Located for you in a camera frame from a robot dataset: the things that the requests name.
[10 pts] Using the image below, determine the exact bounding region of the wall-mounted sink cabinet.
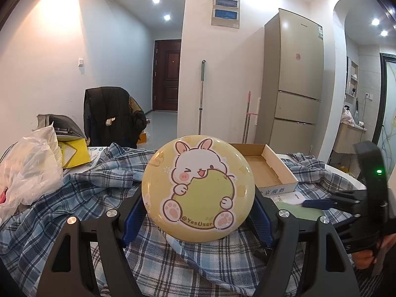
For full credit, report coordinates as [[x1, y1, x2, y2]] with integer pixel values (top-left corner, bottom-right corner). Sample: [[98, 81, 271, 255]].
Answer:
[[332, 121, 369, 155]]

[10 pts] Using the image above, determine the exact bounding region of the chair with black jacket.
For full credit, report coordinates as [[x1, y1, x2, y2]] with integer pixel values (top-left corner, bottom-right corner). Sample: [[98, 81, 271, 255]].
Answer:
[[83, 86, 147, 149]]

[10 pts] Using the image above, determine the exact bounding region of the pink bag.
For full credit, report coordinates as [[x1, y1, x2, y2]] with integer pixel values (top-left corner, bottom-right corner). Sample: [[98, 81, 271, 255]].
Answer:
[[340, 107, 356, 126]]

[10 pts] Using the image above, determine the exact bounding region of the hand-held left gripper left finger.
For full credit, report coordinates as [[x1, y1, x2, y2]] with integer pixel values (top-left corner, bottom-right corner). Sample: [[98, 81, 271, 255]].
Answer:
[[36, 196, 145, 297]]

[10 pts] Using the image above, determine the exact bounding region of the blue plaid cloth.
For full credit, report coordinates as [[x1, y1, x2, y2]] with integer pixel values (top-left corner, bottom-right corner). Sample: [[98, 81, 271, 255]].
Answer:
[[0, 142, 369, 297]]

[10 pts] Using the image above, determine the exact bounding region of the wooden chair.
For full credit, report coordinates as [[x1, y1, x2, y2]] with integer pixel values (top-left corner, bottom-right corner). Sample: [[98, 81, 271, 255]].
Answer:
[[128, 94, 144, 115]]

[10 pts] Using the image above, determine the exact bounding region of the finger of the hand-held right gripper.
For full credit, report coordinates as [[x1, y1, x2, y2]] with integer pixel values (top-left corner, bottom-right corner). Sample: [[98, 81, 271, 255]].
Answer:
[[334, 218, 382, 252], [302, 189, 369, 219]]

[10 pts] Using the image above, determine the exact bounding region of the pink broom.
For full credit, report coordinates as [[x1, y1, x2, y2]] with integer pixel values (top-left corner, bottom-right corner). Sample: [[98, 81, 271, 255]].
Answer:
[[241, 91, 259, 144]]

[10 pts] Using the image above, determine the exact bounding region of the white plastic bag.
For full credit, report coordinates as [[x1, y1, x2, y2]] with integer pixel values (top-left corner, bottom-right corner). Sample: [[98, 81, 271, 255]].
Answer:
[[0, 124, 64, 220]]

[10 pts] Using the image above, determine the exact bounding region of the dark brown door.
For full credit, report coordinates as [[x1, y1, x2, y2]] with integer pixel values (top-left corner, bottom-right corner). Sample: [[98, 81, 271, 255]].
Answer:
[[152, 39, 182, 112]]

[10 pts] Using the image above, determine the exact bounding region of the beige refrigerator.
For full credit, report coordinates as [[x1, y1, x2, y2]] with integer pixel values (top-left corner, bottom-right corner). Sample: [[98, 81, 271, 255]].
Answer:
[[254, 8, 325, 157]]

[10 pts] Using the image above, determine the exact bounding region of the yellow paper bag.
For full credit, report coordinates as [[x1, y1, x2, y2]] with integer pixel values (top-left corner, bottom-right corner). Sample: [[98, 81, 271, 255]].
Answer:
[[59, 138, 91, 169]]

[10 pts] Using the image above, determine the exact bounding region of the shallow cardboard box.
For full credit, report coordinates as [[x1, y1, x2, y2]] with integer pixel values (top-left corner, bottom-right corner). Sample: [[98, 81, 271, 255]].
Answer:
[[230, 143, 299, 197]]

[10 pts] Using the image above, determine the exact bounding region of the wall niche shelf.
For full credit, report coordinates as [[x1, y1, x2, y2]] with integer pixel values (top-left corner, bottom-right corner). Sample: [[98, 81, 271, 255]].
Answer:
[[346, 57, 359, 98]]

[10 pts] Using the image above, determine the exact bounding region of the frosted glass door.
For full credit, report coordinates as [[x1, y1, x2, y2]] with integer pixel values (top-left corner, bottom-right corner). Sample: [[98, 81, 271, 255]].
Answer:
[[371, 52, 396, 168]]

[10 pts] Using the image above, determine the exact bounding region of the grey bag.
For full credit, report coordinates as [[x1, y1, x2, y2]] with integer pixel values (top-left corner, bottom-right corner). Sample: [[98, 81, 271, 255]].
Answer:
[[36, 114, 87, 140]]

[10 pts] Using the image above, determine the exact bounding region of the person's right hand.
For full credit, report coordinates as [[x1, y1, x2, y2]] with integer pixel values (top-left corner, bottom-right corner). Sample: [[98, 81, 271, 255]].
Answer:
[[353, 248, 376, 270]]

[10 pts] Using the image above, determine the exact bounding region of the grey mop handle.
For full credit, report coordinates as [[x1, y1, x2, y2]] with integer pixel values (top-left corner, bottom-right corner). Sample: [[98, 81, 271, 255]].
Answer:
[[197, 59, 207, 135]]

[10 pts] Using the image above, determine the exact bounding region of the wall electrical panel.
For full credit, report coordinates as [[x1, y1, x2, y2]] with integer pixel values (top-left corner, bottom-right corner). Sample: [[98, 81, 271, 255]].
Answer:
[[211, 0, 241, 29]]

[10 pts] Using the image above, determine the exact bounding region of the white and blue packet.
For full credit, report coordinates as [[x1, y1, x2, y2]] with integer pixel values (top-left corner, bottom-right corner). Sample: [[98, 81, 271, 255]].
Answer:
[[76, 145, 109, 174]]

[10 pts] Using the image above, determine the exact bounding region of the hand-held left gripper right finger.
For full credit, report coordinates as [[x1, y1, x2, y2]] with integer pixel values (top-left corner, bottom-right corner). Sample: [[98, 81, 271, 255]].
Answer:
[[250, 196, 361, 297]]

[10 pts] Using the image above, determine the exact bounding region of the yellow round bunny tin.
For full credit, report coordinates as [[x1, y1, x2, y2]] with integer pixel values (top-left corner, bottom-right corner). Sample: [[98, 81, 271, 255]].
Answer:
[[142, 135, 256, 241]]

